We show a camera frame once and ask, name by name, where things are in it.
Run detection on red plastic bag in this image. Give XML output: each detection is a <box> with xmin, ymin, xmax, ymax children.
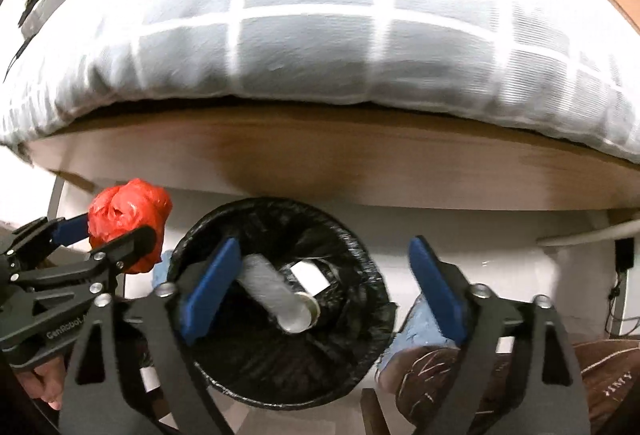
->
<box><xmin>88</xmin><ymin>178</ymin><xmax>172</xmax><ymax>275</ymax></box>

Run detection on black lined trash bin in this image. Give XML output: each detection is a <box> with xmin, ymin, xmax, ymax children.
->
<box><xmin>168</xmin><ymin>197</ymin><xmax>396</xmax><ymax>410</ymax></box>

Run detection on left hand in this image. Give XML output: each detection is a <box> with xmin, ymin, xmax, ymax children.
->
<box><xmin>15</xmin><ymin>356</ymin><xmax>66</xmax><ymax>411</ymax></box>

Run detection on brown patterned pajama legs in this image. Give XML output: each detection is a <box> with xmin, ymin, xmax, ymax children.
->
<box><xmin>376</xmin><ymin>339</ymin><xmax>639</xmax><ymax>434</ymax></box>

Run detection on white cylinder in bin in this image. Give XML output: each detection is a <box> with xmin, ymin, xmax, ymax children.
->
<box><xmin>238</xmin><ymin>254</ymin><xmax>320</xmax><ymax>334</ymax></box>

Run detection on grey checked bed mattress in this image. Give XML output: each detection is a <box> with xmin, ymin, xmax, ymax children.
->
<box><xmin>1</xmin><ymin>0</ymin><xmax>639</xmax><ymax>162</ymax></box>

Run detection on black charger cable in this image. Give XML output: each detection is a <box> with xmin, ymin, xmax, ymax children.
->
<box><xmin>603</xmin><ymin>237</ymin><xmax>637</xmax><ymax>339</ymax></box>

